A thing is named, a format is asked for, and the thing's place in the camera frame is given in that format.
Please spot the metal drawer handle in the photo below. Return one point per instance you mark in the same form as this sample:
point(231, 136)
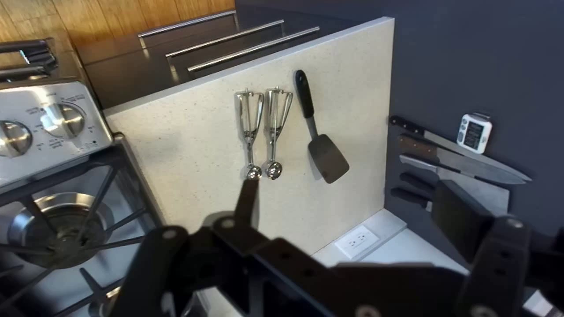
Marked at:
point(224, 39)
point(185, 23)

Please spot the black handled paring knife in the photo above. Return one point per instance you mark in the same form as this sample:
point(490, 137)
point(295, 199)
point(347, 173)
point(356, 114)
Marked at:
point(420, 192)

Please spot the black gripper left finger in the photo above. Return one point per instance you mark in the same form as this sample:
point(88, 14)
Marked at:
point(173, 264)

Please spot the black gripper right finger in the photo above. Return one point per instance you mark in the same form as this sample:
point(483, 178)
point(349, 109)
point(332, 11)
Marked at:
point(506, 254)

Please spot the round gas burner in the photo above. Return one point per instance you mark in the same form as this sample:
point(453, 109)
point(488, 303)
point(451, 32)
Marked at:
point(58, 229)

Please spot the black cast iron grate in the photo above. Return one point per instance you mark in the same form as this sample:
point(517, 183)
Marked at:
point(109, 176)

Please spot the black spatula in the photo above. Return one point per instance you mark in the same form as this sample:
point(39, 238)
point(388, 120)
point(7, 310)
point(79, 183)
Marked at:
point(324, 153)

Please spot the black handled chef knife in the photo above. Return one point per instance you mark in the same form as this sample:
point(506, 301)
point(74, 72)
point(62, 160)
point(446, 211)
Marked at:
point(432, 146)

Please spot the white wall outlet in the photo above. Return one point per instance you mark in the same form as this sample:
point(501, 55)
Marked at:
point(356, 241)

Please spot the left silver stove knob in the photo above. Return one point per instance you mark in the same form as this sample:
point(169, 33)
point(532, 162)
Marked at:
point(14, 137)

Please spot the white digital kitchen timer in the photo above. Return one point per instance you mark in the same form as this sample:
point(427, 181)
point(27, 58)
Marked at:
point(474, 130)

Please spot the stainless steel gas stove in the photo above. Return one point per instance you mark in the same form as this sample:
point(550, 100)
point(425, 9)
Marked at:
point(50, 153)

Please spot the silver ice cream scoop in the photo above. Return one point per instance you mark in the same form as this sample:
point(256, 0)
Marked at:
point(249, 106)
point(277, 111)

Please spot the right silver stove knob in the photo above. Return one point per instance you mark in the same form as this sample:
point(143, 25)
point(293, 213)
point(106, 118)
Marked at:
point(62, 120)

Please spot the silver stove knob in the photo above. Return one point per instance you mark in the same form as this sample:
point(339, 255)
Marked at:
point(62, 120)
point(14, 137)

